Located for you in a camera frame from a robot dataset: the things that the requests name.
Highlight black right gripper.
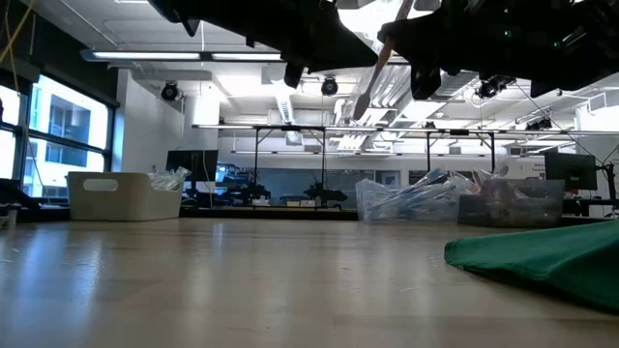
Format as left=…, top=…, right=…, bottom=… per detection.
left=376, top=0, right=538, bottom=102

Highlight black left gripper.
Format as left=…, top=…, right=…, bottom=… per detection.
left=244, top=0, right=380, bottom=91

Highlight blue toothbrush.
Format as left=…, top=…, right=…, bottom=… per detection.
left=367, top=166, right=473, bottom=221

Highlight ceiling light strip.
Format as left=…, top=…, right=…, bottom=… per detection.
left=80, top=49, right=204, bottom=62
left=211, top=52, right=283, bottom=62

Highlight black monitor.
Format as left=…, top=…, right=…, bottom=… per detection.
left=165, top=149, right=220, bottom=183
left=545, top=151, right=599, bottom=190

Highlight smoky grey plastic bin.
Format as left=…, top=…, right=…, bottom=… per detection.
left=457, top=178, right=566, bottom=229

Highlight frosted white plastic bin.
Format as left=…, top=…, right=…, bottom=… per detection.
left=66, top=171, right=186, bottom=223

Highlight green cloth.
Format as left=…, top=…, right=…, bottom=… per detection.
left=443, top=219, right=619, bottom=313

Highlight large window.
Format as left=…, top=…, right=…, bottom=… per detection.
left=0, top=72, right=120, bottom=199

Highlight grey air duct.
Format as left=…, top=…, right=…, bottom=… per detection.
left=260, top=65, right=301, bottom=125

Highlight black overhead rig frame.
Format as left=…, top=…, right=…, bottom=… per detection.
left=192, top=124, right=498, bottom=186

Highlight black table frame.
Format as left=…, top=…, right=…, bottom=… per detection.
left=178, top=206, right=619, bottom=228

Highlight yellow hanging cable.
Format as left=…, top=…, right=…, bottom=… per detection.
left=0, top=0, right=36, bottom=93

